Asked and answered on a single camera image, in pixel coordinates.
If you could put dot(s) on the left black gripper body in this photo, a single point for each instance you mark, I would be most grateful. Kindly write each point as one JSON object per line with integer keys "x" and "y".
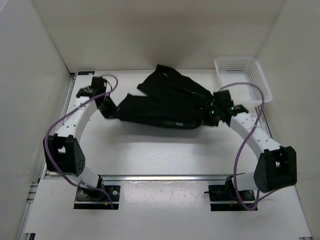
{"x": 108, "y": 108}

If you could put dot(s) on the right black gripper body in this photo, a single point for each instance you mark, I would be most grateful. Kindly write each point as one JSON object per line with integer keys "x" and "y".
{"x": 212, "y": 118}

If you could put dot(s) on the black shorts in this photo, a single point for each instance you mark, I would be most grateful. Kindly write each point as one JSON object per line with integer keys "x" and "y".
{"x": 170, "y": 100}

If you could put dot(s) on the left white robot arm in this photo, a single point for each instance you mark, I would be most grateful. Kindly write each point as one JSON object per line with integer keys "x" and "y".
{"x": 63, "y": 153}

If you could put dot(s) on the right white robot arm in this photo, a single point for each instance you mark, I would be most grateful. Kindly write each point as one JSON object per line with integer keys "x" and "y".
{"x": 276, "y": 166}

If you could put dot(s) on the white plastic mesh basket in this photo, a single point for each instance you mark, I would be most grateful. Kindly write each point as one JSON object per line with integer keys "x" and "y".
{"x": 244, "y": 78}

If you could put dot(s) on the aluminium right rail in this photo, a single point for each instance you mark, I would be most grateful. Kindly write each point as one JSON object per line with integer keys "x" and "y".
{"x": 302, "y": 236}

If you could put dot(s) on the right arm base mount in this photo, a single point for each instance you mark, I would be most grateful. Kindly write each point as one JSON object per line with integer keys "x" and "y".
{"x": 223, "y": 198}

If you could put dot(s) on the aluminium front rail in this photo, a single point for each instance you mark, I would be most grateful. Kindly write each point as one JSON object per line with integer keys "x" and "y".
{"x": 157, "y": 177}

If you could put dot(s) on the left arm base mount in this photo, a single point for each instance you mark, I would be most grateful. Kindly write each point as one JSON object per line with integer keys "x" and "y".
{"x": 89, "y": 199}

